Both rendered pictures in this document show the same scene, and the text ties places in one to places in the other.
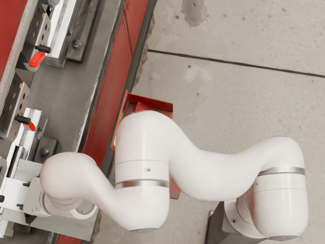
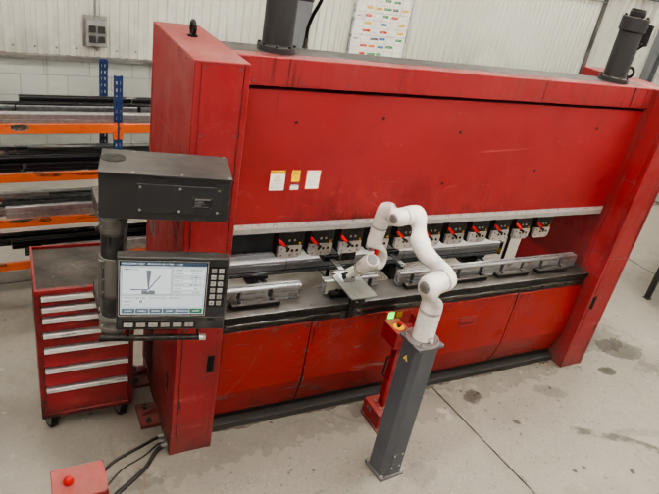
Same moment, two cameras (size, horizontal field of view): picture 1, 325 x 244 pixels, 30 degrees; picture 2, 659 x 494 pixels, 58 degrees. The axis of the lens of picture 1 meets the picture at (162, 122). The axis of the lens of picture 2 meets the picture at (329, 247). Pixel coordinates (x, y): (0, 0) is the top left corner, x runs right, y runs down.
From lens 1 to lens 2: 2.77 m
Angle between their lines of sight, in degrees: 52
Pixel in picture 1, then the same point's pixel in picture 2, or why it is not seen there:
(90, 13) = not seen: hidden behind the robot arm
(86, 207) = (371, 261)
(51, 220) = (346, 287)
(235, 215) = (410, 332)
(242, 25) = (490, 419)
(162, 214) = (402, 216)
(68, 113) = (384, 292)
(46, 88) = (385, 284)
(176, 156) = (419, 222)
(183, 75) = (437, 407)
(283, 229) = (427, 278)
